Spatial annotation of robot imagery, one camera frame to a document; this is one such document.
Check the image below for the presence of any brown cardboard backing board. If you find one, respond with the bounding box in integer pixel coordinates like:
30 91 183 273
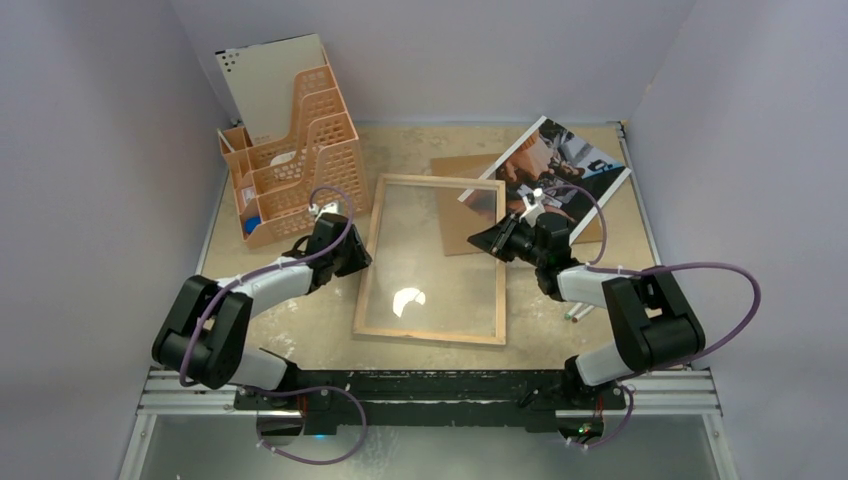
430 154 622 256

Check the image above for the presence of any printed photo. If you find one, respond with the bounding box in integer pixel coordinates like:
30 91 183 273
469 117 631 243

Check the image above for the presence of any white wooden picture frame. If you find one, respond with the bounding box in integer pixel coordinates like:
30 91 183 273
353 174 507 346

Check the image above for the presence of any clear acrylic sheet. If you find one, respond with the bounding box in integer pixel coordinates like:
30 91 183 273
364 183 497 337

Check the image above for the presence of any orange plastic file organizer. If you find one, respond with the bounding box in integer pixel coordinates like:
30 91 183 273
219 62 371 249

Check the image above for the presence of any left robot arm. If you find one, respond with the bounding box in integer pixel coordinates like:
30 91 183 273
151 213 371 409

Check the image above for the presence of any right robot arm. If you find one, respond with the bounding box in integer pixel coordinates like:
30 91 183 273
468 213 706 407

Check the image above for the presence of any green capped marker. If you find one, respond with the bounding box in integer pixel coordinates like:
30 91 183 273
564 303 583 320

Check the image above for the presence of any red capped marker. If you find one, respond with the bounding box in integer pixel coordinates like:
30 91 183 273
571 305 595 323

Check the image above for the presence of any blue object in organizer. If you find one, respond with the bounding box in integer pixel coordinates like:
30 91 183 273
243 216 262 235

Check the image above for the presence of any beige perforated folder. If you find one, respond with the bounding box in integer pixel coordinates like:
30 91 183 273
215 34 326 145

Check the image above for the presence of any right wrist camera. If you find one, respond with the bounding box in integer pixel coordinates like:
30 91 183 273
520 188 546 227

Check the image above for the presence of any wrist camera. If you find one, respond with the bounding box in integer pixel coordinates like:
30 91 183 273
308 201 342 222
520 188 546 227

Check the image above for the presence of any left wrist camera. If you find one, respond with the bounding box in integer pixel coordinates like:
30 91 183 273
308 201 342 222

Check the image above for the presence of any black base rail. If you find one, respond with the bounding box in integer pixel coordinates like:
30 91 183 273
234 363 628 436

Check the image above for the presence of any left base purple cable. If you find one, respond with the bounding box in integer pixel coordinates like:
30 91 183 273
255 386 369 466

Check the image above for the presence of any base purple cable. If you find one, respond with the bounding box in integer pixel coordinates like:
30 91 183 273
255 386 369 466
566 387 636 452

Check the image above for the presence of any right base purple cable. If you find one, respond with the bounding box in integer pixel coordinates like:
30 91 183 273
566 387 636 452

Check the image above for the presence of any aluminium table frame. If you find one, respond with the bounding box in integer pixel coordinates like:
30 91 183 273
119 126 738 479

